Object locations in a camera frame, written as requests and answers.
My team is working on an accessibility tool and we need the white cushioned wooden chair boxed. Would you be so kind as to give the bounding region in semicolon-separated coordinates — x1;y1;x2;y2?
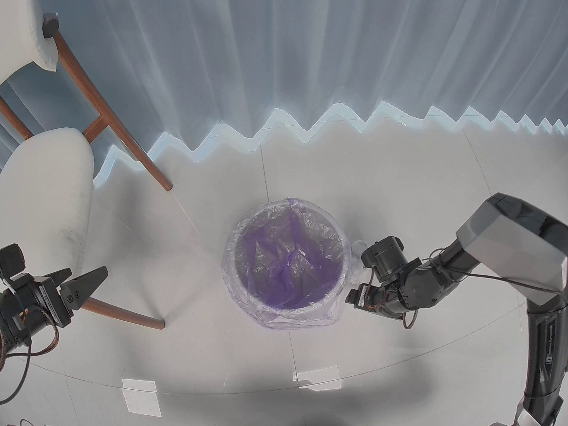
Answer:
0;0;173;330

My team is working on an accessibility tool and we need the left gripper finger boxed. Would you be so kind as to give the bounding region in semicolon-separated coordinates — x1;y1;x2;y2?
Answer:
42;267;72;285
60;265;109;312

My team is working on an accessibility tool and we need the white trash bin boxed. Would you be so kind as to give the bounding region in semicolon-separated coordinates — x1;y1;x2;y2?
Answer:
228;202;349;321

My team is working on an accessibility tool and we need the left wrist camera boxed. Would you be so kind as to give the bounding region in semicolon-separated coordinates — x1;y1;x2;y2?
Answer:
0;243;38;293

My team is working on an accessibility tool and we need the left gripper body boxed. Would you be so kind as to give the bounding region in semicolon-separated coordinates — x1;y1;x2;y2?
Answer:
0;277;74;350

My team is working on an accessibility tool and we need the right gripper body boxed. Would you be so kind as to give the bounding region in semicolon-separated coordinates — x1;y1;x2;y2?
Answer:
354;283;394;319

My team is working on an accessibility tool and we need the pale blue curtain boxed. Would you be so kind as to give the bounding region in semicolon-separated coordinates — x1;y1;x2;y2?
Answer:
0;0;568;185

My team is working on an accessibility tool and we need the black cable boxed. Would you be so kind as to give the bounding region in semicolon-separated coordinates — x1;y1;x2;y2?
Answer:
426;247;568;294
0;335;33;407

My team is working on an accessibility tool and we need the purple plastic bag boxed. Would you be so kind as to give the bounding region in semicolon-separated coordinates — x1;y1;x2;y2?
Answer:
220;198;356;330

